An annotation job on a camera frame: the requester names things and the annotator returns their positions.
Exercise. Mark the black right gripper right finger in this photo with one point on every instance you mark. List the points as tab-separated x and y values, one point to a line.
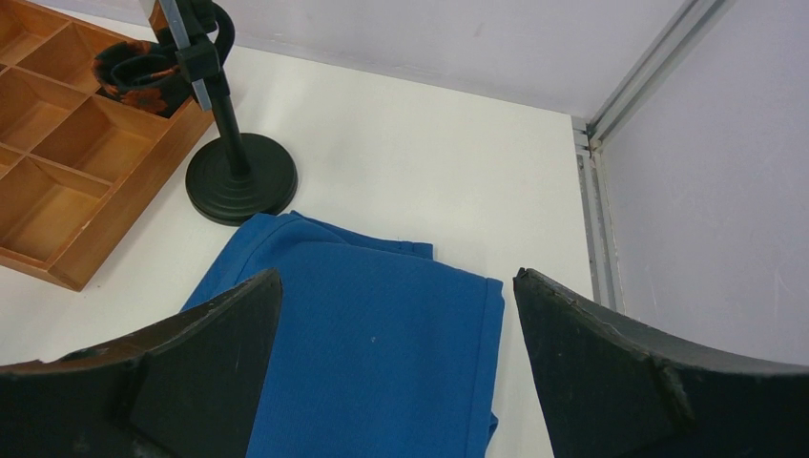
611	386

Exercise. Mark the rolled tie back right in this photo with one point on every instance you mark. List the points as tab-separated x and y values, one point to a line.
143	75

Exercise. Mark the black phone stand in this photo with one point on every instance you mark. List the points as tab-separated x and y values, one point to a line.
237	175

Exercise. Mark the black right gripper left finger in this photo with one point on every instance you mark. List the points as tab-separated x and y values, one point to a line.
187	386

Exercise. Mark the blue cloth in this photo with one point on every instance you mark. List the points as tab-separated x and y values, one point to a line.
381	351

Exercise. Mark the wooden compartment tray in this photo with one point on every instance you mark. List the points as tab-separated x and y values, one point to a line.
77	168

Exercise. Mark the black phone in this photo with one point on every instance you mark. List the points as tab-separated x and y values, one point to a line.
186	26

